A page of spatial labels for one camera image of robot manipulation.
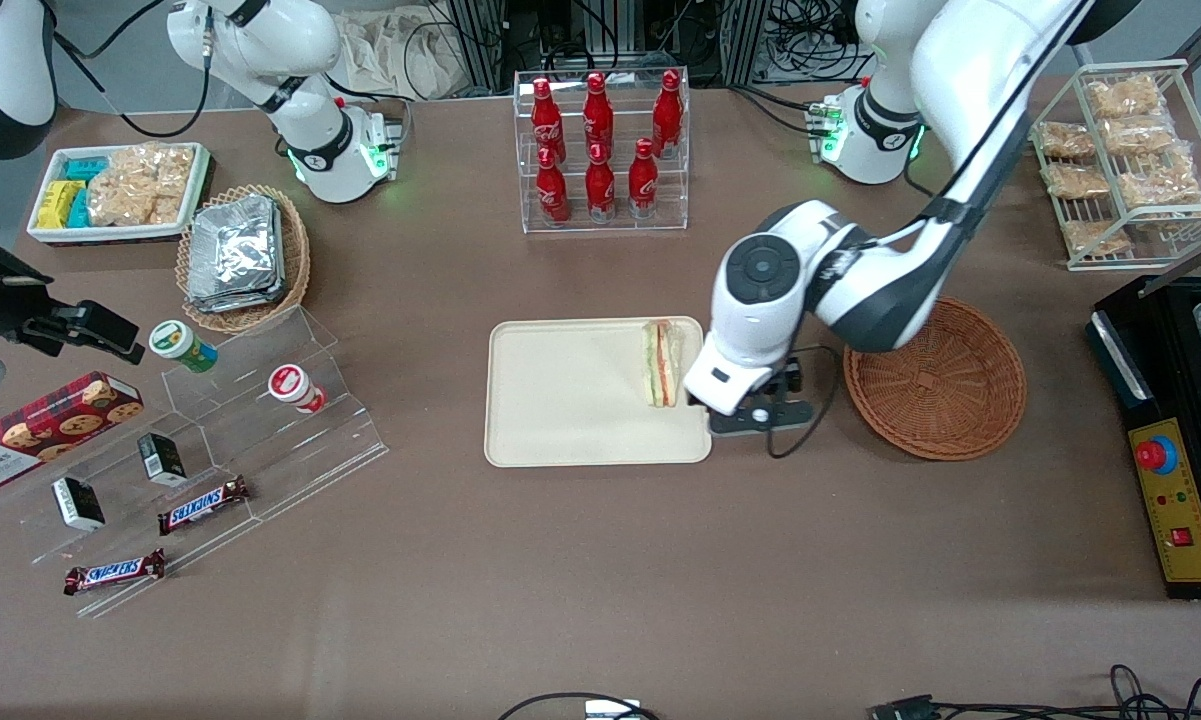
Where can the red emergency stop button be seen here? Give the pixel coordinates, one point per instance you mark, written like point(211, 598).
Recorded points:
point(1152, 455)

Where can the green lid yogurt cup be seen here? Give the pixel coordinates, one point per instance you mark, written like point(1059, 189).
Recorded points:
point(180, 344)

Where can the yellow control panel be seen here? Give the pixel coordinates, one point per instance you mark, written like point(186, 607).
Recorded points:
point(1185, 510)

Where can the clear bag of crackers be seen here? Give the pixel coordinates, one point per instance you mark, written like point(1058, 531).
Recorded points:
point(160, 165)
point(125, 205)

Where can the plastic sandwich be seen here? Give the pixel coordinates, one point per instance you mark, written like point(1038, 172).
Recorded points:
point(663, 365)

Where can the foil wrapped pack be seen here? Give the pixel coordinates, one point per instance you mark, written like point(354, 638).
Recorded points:
point(230, 302)
point(235, 245)

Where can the red tartan cookie box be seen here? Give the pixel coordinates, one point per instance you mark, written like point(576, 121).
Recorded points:
point(40, 430)

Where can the white rectangular snack bin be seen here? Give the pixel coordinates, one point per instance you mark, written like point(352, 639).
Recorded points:
point(45, 235)

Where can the grey metal bar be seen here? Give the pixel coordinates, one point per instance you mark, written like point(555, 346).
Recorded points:
point(1190, 262)

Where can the clear bag brown snack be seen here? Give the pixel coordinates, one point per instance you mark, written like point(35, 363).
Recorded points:
point(1095, 236)
point(1138, 135)
point(1065, 140)
point(1075, 180)
point(1123, 97)
point(1160, 182)

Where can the black machine housing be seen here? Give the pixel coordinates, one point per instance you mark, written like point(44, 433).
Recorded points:
point(1135, 350)

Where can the teal snack pack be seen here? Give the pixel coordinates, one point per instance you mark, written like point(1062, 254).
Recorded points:
point(80, 210)
point(85, 167)

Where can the Snickers chocolate bar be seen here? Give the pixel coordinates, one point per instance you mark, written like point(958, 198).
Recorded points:
point(115, 572)
point(203, 506)

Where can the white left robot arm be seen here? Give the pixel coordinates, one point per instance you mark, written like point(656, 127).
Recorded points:
point(970, 80)

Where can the white cloth bag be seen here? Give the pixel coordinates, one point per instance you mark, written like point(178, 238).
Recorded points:
point(390, 50)

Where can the clear acrylic stepped stand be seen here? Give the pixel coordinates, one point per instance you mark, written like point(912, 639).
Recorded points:
point(250, 440)

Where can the clear acrylic bottle rack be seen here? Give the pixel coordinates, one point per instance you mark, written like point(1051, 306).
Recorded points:
point(520, 215)

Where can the yellow snack pack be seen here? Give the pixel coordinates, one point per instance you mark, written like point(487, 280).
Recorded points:
point(55, 205)

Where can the beige plastic tray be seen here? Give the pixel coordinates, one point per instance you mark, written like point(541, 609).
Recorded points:
point(570, 400)

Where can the red lid yogurt cup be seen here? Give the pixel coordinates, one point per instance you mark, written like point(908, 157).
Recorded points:
point(295, 388)

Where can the tan oval wicker basket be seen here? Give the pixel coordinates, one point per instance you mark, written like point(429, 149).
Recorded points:
point(295, 260)

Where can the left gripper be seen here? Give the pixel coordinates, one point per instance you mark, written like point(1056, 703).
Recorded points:
point(788, 378)

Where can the brown round wicker basket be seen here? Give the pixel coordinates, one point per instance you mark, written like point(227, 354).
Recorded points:
point(935, 385)

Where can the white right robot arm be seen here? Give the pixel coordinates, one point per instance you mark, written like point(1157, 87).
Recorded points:
point(260, 40)

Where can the red cola bottle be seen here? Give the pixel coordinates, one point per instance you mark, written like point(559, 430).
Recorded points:
point(643, 185)
point(553, 195)
point(598, 115)
point(601, 190)
point(667, 115)
point(546, 120)

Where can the small black carton box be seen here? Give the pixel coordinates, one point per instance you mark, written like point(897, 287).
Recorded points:
point(78, 503)
point(162, 459)

